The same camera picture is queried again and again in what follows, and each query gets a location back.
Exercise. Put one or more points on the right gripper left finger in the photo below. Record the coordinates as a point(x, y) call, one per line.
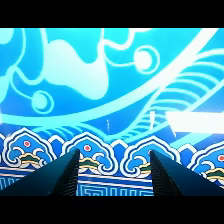
point(56, 178)

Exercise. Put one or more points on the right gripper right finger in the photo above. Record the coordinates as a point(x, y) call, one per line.
point(176, 178)

